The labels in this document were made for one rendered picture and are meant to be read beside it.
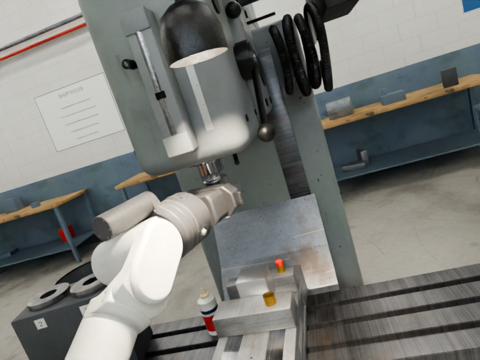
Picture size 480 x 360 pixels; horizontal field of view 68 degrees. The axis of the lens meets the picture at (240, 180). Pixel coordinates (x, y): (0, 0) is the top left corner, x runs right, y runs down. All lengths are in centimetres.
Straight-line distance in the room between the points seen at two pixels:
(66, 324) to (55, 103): 523
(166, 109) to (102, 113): 504
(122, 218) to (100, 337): 14
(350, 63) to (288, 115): 391
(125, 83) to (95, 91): 500
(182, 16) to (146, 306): 32
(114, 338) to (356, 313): 51
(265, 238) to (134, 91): 62
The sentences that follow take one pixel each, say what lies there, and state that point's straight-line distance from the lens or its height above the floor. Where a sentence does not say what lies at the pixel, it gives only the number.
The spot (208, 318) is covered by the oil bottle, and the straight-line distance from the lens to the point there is 84.
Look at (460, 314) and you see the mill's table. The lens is 78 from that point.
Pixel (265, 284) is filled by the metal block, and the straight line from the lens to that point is 71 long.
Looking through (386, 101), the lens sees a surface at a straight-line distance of 431.
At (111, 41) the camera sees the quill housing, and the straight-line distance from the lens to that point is 61.
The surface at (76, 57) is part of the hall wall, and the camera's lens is 573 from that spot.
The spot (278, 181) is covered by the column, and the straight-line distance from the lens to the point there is 104.
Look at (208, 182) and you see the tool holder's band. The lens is 65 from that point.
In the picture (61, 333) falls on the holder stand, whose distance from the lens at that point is 89.
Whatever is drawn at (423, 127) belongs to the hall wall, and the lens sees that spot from 511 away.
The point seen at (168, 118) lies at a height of 139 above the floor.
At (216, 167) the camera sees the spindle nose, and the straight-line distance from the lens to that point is 64.
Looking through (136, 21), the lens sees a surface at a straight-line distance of 55.
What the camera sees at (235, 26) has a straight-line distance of 75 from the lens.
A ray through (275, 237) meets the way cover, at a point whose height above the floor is 99.
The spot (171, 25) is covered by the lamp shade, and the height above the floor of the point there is 148.
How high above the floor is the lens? 138
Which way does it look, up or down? 12 degrees down
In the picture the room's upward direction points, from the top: 18 degrees counter-clockwise
